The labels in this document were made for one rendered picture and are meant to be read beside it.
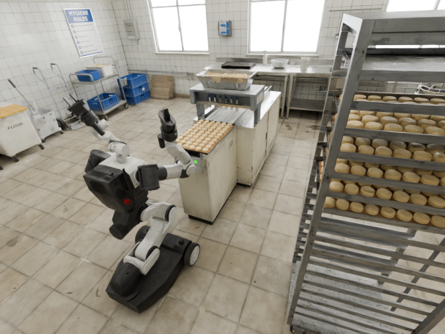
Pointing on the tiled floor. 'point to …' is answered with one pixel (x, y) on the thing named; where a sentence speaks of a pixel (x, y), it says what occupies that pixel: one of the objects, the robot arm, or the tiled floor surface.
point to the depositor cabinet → (253, 138)
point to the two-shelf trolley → (102, 89)
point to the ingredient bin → (16, 130)
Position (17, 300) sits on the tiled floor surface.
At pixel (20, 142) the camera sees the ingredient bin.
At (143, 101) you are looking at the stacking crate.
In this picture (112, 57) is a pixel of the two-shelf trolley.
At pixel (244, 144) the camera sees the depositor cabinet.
